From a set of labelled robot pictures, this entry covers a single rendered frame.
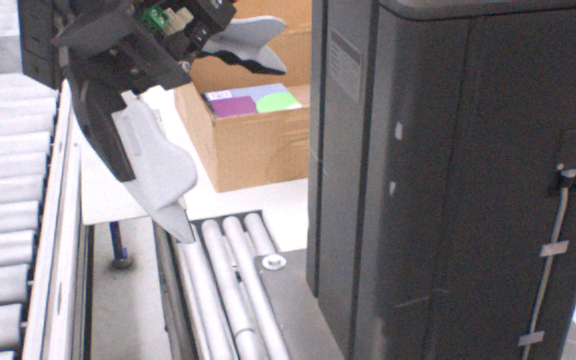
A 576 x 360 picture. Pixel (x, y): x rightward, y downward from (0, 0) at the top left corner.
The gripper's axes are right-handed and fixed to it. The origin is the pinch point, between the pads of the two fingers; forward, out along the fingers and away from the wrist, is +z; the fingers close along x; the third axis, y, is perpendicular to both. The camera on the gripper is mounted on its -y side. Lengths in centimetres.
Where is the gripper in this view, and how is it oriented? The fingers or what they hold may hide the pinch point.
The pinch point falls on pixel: (236, 154)
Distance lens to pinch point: 45.1
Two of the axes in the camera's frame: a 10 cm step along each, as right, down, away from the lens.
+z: 6.1, 6.1, 5.1
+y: 7.0, -1.1, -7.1
